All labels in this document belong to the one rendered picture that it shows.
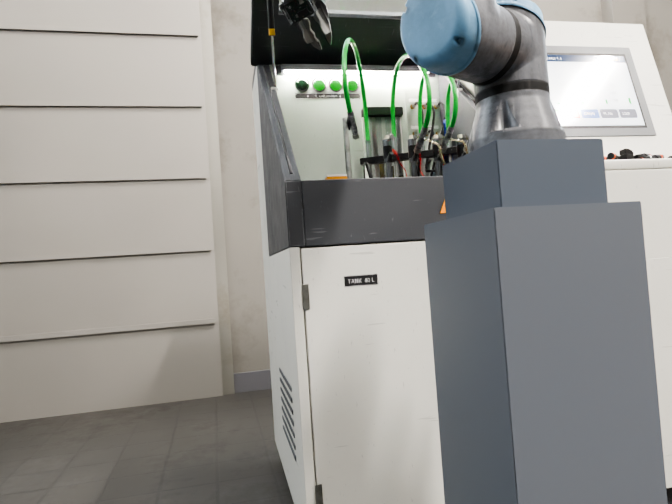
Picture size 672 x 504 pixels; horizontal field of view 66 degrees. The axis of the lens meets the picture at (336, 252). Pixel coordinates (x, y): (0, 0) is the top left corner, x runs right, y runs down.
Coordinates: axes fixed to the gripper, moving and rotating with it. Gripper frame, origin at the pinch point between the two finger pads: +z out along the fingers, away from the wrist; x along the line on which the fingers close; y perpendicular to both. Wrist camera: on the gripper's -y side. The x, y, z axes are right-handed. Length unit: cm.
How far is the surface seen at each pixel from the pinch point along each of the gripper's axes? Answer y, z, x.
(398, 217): 31.7, 37.9, 4.7
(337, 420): 69, 61, -21
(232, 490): 60, 103, -85
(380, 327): 52, 53, -6
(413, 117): -41, 48, 4
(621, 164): 4, 65, 59
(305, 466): 78, 64, -29
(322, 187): 31.9, 22.1, -8.2
